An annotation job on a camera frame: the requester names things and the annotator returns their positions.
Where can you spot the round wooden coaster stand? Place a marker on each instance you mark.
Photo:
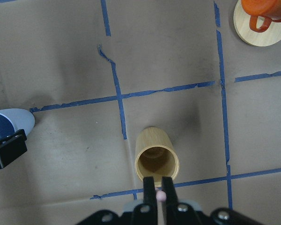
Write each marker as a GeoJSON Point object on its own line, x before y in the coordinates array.
{"type": "Point", "coordinates": [241, 22]}

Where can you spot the pink chopstick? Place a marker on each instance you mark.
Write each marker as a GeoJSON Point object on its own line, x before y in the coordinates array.
{"type": "Point", "coordinates": [160, 197]}

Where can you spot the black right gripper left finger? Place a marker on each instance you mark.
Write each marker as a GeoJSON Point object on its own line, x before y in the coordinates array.
{"type": "Point", "coordinates": [149, 194]}

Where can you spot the blue plastic cup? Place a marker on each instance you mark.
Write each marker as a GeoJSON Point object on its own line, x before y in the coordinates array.
{"type": "Point", "coordinates": [14, 119]}

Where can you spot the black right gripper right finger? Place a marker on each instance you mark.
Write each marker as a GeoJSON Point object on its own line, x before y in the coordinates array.
{"type": "Point", "coordinates": [169, 189]}

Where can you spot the bamboo cylinder holder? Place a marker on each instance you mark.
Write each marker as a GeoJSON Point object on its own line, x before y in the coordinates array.
{"type": "Point", "coordinates": [155, 156]}

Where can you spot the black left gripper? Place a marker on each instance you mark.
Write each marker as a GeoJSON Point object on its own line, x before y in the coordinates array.
{"type": "Point", "coordinates": [12, 147]}

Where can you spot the orange mug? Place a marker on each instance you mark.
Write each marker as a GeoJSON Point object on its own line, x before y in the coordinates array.
{"type": "Point", "coordinates": [262, 13]}

